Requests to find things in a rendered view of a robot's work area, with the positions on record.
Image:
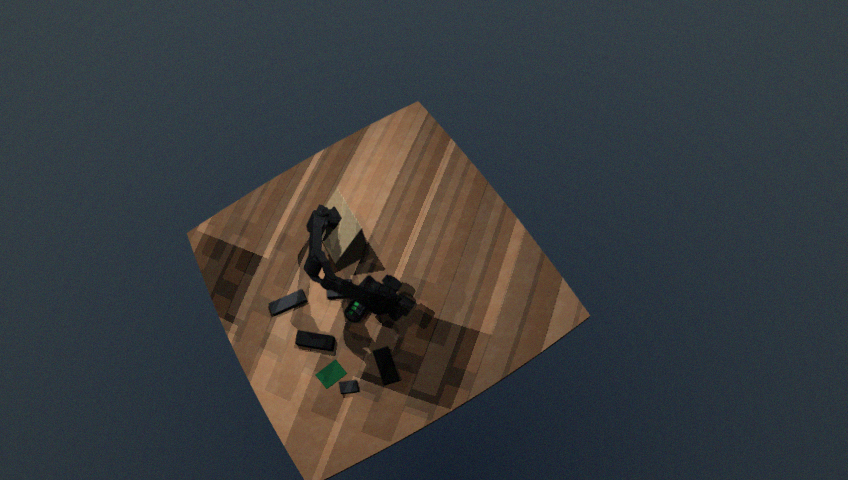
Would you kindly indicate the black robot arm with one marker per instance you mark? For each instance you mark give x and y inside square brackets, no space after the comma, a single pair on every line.
[381,299]

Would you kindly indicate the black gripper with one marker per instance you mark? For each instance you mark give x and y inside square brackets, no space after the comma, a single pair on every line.
[368,283]

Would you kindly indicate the green flat rectangular block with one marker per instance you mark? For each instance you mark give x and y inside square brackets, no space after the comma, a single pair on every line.
[331,374]

